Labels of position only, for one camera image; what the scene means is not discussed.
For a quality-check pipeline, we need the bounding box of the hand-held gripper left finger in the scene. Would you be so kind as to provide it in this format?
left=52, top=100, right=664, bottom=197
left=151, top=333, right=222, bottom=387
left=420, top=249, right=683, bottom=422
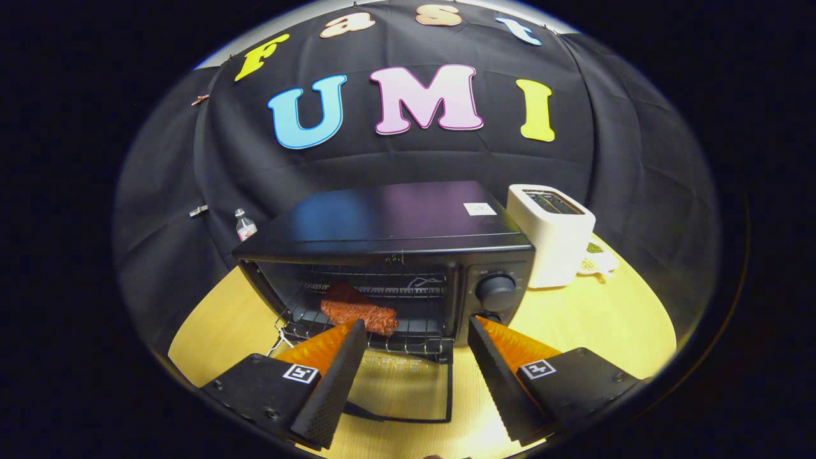
left=201, top=320, right=369, bottom=451

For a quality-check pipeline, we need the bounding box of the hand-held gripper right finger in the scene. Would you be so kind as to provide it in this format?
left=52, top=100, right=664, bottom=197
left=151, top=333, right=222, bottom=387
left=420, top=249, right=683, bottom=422
left=467, top=316, right=652, bottom=448

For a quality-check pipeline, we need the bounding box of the red-brown meat slice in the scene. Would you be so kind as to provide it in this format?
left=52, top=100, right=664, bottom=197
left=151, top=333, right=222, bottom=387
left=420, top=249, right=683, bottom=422
left=320, top=282, right=399, bottom=337

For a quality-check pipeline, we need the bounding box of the black toaster oven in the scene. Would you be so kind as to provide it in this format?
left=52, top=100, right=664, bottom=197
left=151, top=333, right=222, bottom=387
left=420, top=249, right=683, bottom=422
left=231, top=180, right=536, bottom=425

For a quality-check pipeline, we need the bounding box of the white pop-up toaster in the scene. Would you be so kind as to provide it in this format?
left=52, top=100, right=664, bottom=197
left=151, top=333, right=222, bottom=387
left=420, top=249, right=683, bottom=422
left=507, top=184, right=597, bottom=289

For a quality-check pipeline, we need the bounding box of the small clear plastic bottle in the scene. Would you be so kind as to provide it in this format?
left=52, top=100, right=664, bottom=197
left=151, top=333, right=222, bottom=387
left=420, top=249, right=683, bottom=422
left=234, top=208, right=258, bottom=243

